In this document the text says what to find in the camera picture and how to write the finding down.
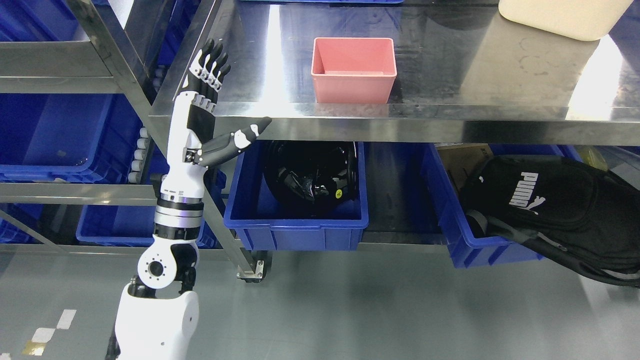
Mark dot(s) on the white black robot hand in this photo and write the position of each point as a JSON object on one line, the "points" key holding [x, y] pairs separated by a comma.
{"points": [[192, 147]]}

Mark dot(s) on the pink plastic storage box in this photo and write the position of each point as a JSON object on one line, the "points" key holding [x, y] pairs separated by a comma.
{"points": [[353, 70]]}

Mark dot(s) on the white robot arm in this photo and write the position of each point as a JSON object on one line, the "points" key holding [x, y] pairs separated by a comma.
{"points": [[158, 311]]}

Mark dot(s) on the blue bin lower left shelf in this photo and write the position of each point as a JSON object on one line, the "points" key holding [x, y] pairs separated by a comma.
{"points": [[132, 226]]}

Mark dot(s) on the blue bin shelf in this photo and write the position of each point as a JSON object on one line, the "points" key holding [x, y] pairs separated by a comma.
{"points": [[132, 226], [68, 138]]}

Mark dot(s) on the steel left shelf rack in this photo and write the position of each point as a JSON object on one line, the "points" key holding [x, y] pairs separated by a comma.
{"points": [[117, 50]]}

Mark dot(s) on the blue bin upper left shelf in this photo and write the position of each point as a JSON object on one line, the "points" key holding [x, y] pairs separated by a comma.
{"points": [[68, 138]]}

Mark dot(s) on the cardboard box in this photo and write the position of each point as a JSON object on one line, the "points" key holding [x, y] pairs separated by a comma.
{"points": [[460, 160]]}

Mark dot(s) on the cream plastic container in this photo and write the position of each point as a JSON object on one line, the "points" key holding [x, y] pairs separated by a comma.
{"points": [[583, 20]]}

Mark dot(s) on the blue bin with helmet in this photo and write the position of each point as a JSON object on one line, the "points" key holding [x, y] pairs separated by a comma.
{"points": [[263, 224]]}

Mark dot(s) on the black glossy helmet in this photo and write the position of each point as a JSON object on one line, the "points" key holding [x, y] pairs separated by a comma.
{"points": [[311, 177]]}

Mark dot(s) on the cart caster wheel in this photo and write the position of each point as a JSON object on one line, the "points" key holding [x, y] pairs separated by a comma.
{"points": [[258, 263]]}

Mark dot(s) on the blue bin with bag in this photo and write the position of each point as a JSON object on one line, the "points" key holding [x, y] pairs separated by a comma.
{"points": [[464, 248]]}

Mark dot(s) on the steel table cart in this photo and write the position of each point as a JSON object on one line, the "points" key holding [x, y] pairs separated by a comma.
{"points": [[464, 74]]}

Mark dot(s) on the black Puma bag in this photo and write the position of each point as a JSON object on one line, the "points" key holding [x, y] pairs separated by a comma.
{"points": [[576, 215]]}

